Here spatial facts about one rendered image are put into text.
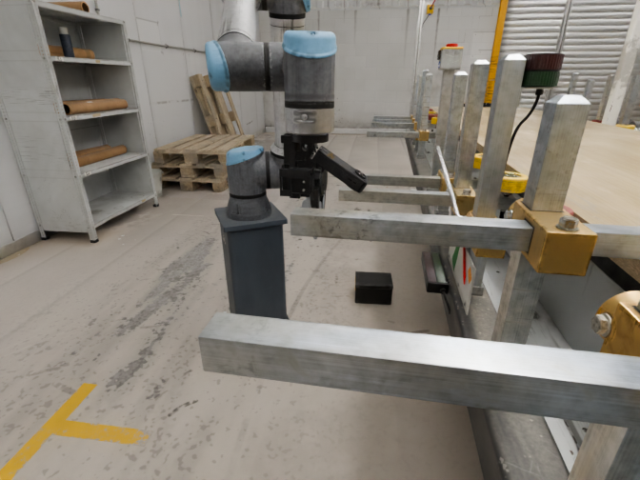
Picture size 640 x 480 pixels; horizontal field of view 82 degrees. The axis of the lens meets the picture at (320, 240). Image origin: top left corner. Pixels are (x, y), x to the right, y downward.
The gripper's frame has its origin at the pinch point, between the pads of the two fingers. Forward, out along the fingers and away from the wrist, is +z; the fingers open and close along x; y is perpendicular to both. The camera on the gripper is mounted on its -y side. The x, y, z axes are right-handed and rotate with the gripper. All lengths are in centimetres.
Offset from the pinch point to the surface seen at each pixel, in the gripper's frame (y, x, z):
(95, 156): 212, -186, 29
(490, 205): -32.8, -2.4, -7.7
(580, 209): -48.2, -2.2, -8.1
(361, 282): -5, -105, 71
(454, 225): -21.1, 26.4, -13.7
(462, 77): -32, -52, -30
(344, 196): -2.4, -23.5, -1.1
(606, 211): -52, -1, -8
